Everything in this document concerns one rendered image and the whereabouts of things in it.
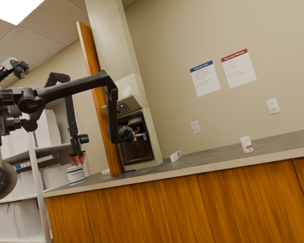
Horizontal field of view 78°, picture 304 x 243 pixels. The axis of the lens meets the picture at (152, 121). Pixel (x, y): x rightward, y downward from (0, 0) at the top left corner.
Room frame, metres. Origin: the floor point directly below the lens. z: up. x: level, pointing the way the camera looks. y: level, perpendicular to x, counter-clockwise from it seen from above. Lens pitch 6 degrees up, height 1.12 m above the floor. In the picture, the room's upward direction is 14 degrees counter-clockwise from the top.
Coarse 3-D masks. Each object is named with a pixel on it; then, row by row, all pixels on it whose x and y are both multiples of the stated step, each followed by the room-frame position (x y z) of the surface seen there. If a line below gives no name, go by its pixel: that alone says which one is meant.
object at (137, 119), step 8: (136, 112) 1.49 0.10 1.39; (120, 120) 1.57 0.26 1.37; (128, 120) 1.53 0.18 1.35; (136, 120) 1.50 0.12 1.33; (144, 120) 1.47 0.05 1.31; (120, 128) 1.58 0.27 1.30; (136, 128) 1.51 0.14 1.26; (144, 128) 1.47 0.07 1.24; (144, 136) 1.48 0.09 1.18; (120, 144) 1.59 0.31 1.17; (136, 144) 1.52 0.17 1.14; (144, 144) 1.49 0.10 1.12; (128, 152) 1.57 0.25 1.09; (136, 152) 1.53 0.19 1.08; (144, 152) 1.50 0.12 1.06; (152, 152) 1.47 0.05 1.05; (128, 160) 1.57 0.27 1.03; (136, 160) 1.54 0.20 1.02; (144, 160) 1.50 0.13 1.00
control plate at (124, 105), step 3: (117, 105) 1.47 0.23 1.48; (120, 105) 1.46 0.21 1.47; (123, 105) 1.46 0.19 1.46; (126, 105) 1.46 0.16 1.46; (117, 108) 1.50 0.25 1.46; (120, 108) 1.49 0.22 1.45; (123, 108) 1.49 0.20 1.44; (126, 108) 1.48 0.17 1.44; (129, 108) 1.48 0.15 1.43; (120, 111) 1.52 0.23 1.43; (123, 111) 1.51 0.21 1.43; (126, 111) 1.51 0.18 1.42; (117, 114) 1.55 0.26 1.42
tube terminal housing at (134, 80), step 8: (120, 80) 1.54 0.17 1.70; (128, 80) 1.51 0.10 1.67; (136, 80) 1.48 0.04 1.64; (120, 88) 1.55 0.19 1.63; (136, 88) 1.48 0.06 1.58; (120, 96) 1.56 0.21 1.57; (144, 96) 1.54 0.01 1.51; (144, 104) 1.51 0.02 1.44; (144, 112) 1.48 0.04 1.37; (152, 128) 1.54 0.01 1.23; (152, 136) 1.51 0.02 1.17; (152, 144) 1.48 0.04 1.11; (160, 152) 1.57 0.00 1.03; (152, 160) 1.49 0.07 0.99; (160, 160) 1.54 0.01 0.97; (128, 168) 1.60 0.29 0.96; (136, 168) 1.56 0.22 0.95
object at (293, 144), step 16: (240, 144) 1.47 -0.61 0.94; (256, 144) 1.26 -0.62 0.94; (272, 144) 1.10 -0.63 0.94; (288, 144) 0.98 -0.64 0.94; (176, 160) 1.51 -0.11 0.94; (192, 160) 1.29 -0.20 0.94; (208, 160) 1.12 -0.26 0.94; (224, 160) 0.99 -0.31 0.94; (240, 160) 0.94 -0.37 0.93; (256, 160) 0.92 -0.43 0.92; (272, 160) 0.89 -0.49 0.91; (96, 176) 1.85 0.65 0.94; (112, 176) 1.51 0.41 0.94; (128, 176) 1.29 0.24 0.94; (144, 176) 1.19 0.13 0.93; (160, 176) 1.14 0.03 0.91; (48, 192) 1.60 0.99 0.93; (64, 192) 1.52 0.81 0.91
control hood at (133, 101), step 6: (126, 96) 1.40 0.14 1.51; (132, 96) 1.38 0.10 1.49; (138, 96) 1.45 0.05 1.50; (120, 102) 1.44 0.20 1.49; (126, 102) 1.43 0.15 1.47; (132, 102) 1.43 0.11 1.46; (138, 102) 1.43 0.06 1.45; (102, 108) 1.52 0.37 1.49; (132, 108) 1.48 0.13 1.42; (138, 108) 1.48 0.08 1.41; (120, 114) 1.54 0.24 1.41
